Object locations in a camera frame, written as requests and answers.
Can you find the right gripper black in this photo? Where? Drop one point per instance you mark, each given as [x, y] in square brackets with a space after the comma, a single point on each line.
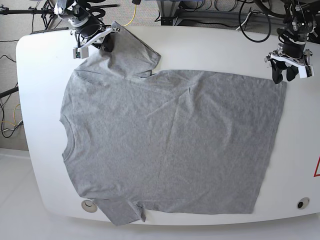
[91, 28]

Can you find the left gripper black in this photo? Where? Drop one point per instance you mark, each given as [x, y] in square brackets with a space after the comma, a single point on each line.
[294, 50]

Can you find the grey T-shirt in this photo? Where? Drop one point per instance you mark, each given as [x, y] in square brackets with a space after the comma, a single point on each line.
[175, 141]

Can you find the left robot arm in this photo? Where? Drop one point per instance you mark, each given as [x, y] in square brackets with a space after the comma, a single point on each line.
[298, 29]

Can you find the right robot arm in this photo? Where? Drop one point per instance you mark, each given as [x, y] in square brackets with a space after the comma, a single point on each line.
[88, 26]

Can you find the black tripod stand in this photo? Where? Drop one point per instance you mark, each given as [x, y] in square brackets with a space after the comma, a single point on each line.
[30, 12]

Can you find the red triangle warning sticker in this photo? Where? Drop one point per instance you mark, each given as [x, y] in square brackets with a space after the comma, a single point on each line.
[317, 169]

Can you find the right table grommet hole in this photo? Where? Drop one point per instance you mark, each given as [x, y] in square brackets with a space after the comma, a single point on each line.
[303, 203]

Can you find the table grommet hole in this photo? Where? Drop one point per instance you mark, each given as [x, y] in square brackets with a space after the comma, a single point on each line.
[303, 203]
[89, 206]

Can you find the left table grommet hole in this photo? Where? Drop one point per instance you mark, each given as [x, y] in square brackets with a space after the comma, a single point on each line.
[89, 206]

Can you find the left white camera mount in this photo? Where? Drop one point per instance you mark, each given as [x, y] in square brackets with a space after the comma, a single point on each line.
[305, 69]

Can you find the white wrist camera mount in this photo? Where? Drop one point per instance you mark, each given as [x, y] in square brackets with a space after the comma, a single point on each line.
[96, 39]

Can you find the aluminium frame stand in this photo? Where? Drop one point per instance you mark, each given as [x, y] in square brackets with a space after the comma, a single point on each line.
[169, 9]

